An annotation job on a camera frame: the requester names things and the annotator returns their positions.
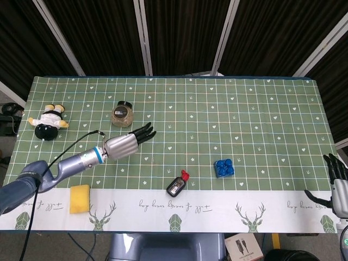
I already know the round glass jar black lid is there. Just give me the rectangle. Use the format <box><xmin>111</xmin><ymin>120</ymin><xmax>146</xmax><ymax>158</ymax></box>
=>
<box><xmin>110</xmin><ymin>101</ymin><xmax>134</xmax><ymax>128</ymax></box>

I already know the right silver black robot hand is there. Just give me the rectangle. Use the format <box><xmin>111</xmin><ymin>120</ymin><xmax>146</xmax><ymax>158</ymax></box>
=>
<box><xmin>303</xmin><ymin>153</ymin><xmax>348</xmax><ymax>219</ymax></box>

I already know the black round bin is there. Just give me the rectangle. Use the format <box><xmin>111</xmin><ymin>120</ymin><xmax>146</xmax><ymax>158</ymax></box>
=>
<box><xmin>265</xmin><ymin>249</ymin><xmax>338</xmax><ymax>261</ymax></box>

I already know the white cable product box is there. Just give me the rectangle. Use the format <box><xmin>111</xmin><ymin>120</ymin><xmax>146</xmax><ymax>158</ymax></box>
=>
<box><xmin>225</xmin><ymin>234</ymin><xmax>264</xmax><ymax>260</ymax></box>

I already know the black ink bottle red cap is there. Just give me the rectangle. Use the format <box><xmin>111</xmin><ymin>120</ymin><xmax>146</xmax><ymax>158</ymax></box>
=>
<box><xmin>166</xmin><ymin>170</ymin><xmax>190</xmax><ymax>197</ymax></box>

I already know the plush doll white shirt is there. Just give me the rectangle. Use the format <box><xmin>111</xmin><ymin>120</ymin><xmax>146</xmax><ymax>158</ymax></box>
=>
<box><xmin>28</xmin><ymin>104</ymin><xmax>70</xmax><ymax>141</ymax></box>

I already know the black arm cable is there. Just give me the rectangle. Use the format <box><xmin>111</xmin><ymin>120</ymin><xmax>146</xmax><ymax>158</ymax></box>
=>
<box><xmin>25</xmin><ymin>130</ymin><xmax>107</xmax><ymax>235</ymax></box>

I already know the green grid deer tablecloth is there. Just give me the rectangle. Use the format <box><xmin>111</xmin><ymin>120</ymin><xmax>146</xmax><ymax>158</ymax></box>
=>
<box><xmin>0</xmin><ymin>74</ymin><xmax>340</xmax><ymax>234</ymax></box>

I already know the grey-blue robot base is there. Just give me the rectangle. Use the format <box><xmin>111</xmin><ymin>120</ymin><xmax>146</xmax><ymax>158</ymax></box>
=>
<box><xmin>108</xmin><ymin>232</ymin><xmax>226</xmax><ymax>261</ymax></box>

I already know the blue floor cable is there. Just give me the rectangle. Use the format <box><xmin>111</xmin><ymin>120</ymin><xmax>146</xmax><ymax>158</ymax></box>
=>
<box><xmin>67</xmin><ymin>233</ymin><xmax>95</xmax><ymax>261</ymax></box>

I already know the black device with cables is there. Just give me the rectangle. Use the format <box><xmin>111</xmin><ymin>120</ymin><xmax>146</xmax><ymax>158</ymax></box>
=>
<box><xmin>0</xmin><ymin>102</ymin><xmax>26</xmax><ymax>136</ymax></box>

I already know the dark corrugated partition panel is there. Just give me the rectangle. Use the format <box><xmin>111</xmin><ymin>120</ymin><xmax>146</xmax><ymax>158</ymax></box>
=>
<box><xmin>0</xmin><ymin>0</ymin><xmax>80</xmax><ymax>96</ymax></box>
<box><xmin>307</xmin><ymin>29</ymin><xmax>348</xmax><ymax>144</ymax></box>
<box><xmin>43</xmin><ymin>0</ymin><xmax>147</xmax><ymax>77</ymax></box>
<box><xmin>219</xmin><ymin>0</ymin><xmax>348</xmax><ymax>77</ymax></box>
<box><xmin>141</xmin><ymin>0</ymin><xmax>232</xmax><ymax>77</ymax></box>

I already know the blue studded block toy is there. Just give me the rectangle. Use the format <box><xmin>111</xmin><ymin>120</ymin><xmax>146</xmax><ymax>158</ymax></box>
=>
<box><xmin>213</xmin><ymin>159</ymin><xmax>235</xmax><ymax>179</ymax></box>

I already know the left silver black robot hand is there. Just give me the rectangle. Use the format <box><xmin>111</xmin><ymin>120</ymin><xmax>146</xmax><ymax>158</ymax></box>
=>
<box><xmin>103</xmin><ymin>122</ymin><xmax>157</xmax><ymax>160</ymax></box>

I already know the yellow sponge block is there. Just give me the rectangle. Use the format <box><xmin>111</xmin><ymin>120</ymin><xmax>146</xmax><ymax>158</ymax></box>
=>
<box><xmin>70</xmin><ymin>184</ymin><xmax>91</xmax><ymax>215</ymax></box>

